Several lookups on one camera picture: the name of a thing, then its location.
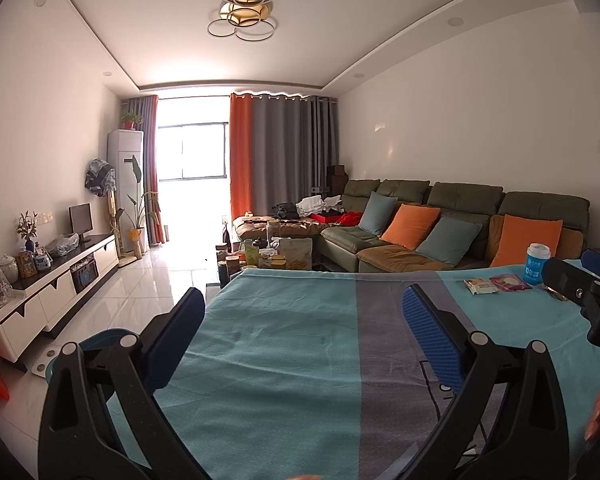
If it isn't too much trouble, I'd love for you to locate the white standing air conditioner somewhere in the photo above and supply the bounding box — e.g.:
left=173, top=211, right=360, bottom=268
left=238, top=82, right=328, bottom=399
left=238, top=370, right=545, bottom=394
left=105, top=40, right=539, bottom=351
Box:
left=106, top=128, right=145, bottom=257

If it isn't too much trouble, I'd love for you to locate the cluster of food jars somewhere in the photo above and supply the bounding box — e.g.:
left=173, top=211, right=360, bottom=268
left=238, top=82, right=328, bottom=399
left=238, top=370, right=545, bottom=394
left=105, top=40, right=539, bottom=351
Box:
left=215, top=239, right=289, bottom=282

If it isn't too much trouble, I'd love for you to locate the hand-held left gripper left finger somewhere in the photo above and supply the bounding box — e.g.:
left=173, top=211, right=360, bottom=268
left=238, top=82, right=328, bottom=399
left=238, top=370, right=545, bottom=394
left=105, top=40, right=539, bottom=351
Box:
left=37, top=286, right=216, bottom=480

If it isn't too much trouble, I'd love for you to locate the cloth covered standing fan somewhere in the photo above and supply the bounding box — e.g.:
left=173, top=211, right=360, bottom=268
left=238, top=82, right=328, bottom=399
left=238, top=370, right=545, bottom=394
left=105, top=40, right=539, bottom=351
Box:
left=83, top=158, right=117, bottom=242

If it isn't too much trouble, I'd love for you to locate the dark teal plastic bin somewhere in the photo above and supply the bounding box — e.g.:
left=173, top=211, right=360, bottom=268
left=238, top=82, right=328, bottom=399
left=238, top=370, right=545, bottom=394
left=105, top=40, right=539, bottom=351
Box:
left=44, top=327, right=142, bottom=392

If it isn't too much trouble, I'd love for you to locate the tall leafy plant yellow pot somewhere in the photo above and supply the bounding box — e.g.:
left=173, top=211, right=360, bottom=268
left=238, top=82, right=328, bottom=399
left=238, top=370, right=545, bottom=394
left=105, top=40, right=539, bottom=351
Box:
left=122, top=154, right=161, bottom=257

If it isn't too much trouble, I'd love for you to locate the small black monitor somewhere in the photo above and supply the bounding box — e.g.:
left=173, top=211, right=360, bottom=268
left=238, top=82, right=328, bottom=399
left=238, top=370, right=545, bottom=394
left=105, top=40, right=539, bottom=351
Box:
left=68, top=203, right=94, bottom=246

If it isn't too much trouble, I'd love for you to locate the blue white lidded cup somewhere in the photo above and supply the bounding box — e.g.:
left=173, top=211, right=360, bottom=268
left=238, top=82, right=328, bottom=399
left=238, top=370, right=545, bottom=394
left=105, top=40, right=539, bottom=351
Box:
left=523, top=242, right=551, bottom=280

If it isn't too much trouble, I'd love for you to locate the gold ring ceiling lamp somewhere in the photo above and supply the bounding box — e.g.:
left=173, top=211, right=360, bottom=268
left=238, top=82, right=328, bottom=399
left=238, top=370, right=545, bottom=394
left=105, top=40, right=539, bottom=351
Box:
left=207, top=0, right=285, bottom=43

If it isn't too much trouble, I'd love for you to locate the white black TV cabinet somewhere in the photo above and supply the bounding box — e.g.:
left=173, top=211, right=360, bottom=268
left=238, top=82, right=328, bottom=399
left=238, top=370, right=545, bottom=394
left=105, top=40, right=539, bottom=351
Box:
left=0, top=233, right=120, bottom=364

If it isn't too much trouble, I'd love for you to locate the orange cushion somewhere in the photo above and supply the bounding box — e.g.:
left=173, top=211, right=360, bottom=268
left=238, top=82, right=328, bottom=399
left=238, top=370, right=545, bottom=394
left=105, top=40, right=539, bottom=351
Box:
left=489, top=213, right=564, bottom=269
left=379, top=203, right=441, bottom=250

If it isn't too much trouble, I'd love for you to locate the blue grey cushion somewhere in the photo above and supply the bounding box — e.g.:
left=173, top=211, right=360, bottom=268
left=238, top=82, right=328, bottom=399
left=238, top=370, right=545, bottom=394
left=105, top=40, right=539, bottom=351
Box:
left=358, top=191, right=399, bottom=236
left=415, top=215, right=483, bottom=267

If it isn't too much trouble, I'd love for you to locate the brown cardboard box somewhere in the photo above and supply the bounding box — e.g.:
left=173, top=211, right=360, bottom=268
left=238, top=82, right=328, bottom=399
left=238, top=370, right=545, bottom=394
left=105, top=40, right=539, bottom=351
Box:
left=326, top=164, right=350, bottom=196

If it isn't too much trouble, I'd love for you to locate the tan snack bag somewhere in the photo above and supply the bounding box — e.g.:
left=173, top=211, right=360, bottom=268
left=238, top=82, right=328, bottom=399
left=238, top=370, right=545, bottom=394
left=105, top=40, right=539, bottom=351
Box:
left=278, top=237, right=314, bottom=271

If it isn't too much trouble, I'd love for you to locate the clear plastic bag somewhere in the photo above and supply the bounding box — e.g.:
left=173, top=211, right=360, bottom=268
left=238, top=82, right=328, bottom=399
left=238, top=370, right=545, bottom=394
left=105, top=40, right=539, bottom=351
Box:
left=44, top=232, right=80, bottom=257

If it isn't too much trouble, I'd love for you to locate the white ceramic jar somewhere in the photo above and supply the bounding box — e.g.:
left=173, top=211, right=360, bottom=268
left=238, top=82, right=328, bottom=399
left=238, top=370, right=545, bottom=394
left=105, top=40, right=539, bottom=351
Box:
left=0, top=253, right=20, bottom=284

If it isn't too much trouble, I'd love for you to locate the leafy sprig in blue vase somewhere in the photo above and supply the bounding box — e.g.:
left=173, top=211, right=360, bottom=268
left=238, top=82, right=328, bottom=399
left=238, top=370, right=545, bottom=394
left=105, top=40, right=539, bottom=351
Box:
left=15, top=209, right=40, bottom=251

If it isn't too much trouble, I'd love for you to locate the olive green sectional sofa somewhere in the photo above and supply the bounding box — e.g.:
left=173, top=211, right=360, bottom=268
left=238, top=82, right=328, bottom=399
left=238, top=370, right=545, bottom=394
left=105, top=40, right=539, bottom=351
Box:
left=319, top=178, right=592, bottom=274

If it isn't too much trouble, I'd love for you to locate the striped grey orange curtain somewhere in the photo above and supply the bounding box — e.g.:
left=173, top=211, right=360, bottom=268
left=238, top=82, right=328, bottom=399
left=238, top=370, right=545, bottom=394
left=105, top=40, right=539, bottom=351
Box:
left=122, top=94, right=165, bottom=247

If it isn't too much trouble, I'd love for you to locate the black glass coffee table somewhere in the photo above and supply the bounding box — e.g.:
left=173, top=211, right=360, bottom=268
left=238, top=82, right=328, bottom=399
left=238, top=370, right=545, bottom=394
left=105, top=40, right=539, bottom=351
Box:
left=214, top=239, right=317, bottom=289

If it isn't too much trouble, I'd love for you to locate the white yellow snack packet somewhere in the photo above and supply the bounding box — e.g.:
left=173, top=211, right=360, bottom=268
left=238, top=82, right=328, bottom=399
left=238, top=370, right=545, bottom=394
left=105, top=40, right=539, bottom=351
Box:
left=463, top=278, right=500, bottom=295

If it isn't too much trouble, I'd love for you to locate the red cloth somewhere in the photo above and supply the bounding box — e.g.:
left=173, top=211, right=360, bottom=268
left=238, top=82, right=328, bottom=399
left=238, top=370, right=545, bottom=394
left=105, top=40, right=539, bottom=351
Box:
left=312, top=210, right=364, bottom=227

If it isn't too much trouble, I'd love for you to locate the ornate picture frame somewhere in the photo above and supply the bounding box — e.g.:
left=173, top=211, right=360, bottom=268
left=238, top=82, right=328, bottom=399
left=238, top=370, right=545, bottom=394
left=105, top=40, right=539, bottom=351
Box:
left=15, top=250, right=39, bottom=279

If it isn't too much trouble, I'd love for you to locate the pile of white clothes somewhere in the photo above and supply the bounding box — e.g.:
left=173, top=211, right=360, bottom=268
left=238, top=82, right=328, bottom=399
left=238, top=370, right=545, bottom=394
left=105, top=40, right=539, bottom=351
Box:
left=295, top=195, right=341, bottom=216

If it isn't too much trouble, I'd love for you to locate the bright balcony window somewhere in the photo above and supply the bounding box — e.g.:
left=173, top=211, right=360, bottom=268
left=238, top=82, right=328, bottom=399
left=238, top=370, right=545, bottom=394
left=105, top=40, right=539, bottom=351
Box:
left=157, top=97, right=231, bottom=182

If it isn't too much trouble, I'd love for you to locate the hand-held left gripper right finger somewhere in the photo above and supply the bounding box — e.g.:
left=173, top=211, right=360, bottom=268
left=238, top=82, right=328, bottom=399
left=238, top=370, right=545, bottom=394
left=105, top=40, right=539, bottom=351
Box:
left=395, top=283, right=572, bottom=480

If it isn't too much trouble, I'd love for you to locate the teal grey printed blanket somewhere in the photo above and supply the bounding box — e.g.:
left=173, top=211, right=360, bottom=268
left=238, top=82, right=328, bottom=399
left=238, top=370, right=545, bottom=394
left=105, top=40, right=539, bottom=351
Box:
left=105, top=258, right=600, bottom=480

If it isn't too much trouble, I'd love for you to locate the white bathroom scale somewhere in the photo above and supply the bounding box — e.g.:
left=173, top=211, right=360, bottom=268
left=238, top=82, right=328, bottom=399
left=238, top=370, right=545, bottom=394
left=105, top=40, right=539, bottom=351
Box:
left=31, top=347, right=64, bottom=377

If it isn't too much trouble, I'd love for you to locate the brown ottoman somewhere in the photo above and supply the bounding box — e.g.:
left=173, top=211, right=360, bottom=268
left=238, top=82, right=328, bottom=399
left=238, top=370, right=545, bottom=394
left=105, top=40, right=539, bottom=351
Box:
left=232, top=214, right=332, bottom=242

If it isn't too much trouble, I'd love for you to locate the pink snack packet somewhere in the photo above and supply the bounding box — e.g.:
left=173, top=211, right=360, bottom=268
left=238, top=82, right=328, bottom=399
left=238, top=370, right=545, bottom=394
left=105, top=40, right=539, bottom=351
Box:
left=489, top=273, right=534, bottom=293

